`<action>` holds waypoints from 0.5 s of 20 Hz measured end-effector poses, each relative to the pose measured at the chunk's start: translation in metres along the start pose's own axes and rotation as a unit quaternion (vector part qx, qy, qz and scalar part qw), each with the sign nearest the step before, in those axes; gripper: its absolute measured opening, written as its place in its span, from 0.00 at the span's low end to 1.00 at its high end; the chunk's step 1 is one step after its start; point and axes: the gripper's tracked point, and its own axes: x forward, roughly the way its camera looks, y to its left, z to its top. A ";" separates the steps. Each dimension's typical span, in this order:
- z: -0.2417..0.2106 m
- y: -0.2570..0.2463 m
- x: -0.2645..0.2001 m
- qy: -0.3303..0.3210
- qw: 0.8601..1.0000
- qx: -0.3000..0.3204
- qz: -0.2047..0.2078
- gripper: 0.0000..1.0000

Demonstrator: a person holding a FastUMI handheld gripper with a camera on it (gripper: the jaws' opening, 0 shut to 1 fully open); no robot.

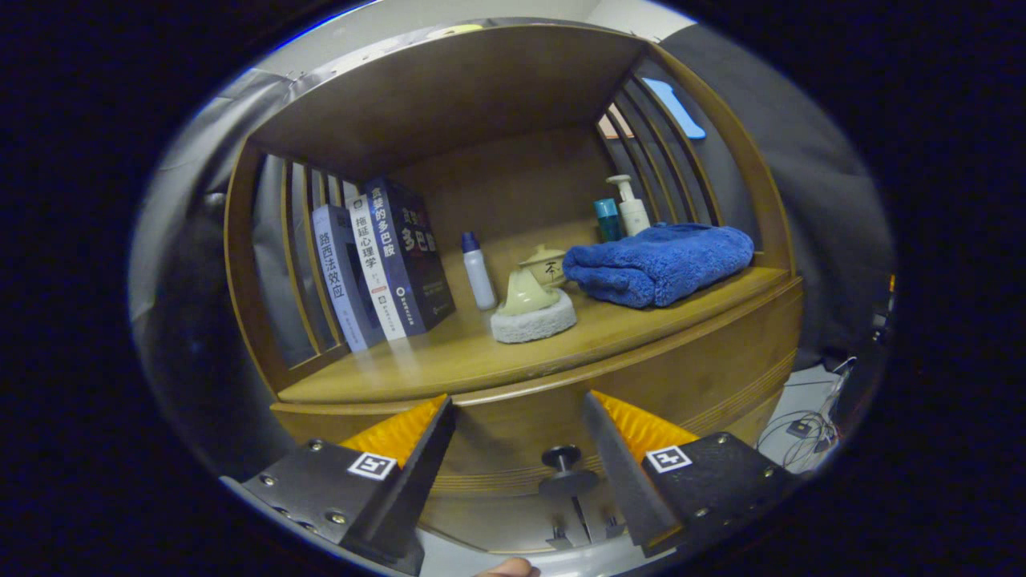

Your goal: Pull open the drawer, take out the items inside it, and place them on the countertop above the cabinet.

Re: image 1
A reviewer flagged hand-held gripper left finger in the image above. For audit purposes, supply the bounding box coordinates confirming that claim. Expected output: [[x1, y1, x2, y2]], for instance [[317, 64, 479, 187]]
[[220, 394, 456, 576]]

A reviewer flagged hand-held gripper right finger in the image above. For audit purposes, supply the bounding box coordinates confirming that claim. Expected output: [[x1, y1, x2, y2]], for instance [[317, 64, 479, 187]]
[[583, 390, 802, 559]]

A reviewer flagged white bottle with blue cap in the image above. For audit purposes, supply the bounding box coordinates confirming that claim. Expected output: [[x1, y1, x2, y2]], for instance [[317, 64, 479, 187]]
[[460, 232, 498, 311]]

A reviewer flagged dark blue book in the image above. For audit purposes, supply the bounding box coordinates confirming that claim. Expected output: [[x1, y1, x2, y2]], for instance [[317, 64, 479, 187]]
[[361, 178, 456, 337]]

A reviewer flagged teal bottle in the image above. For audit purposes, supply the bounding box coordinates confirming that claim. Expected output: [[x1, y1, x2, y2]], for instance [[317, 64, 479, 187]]
[[594, 198, 622, 243]]

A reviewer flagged wooden cabinet door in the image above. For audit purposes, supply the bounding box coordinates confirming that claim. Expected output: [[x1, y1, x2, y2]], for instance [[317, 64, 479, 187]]
[[579, 490, 632, 544], [421, 490, 584, 554]]

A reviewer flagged wooden countertop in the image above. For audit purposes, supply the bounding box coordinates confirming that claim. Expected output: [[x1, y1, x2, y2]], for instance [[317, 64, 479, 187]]
[[277, 267, 793, 404]]

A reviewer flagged tangle of floor cables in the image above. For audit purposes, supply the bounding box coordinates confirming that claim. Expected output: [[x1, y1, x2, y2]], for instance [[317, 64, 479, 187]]
[[757, 357, 858, 474]]

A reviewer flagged wooden drawer with black knob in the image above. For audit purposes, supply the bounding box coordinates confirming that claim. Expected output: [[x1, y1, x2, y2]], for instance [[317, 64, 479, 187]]
[[271, 276, 805, 498]]

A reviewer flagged beige lidded teacup with saucer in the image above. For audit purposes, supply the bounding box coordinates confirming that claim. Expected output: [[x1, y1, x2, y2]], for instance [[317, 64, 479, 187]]
[[519, 244, 572, 289]]

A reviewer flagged white pump bottle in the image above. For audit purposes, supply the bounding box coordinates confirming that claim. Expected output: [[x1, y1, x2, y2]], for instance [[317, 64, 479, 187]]
[[606, 175, 651, 238]]

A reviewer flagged blue folded towel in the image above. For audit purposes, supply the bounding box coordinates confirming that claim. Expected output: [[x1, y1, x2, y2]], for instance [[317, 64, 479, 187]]
[[562, 222, 755, 309]]

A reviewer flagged wooden cabinet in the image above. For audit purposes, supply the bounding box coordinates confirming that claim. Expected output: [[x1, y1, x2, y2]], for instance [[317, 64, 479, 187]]
[[224, 22, 805, 555]]

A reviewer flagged pale green scrub brush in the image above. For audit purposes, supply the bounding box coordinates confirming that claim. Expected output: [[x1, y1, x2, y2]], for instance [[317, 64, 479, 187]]
[[490, 267, 578, 345]]

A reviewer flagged pale blue book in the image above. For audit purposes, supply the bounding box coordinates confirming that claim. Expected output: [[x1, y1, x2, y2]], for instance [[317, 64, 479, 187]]
[[311, 204, 386, 353]]

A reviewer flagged white spine book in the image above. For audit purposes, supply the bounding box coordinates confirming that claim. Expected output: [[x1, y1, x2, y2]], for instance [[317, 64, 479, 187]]
[[345, 195, 408, 341]]

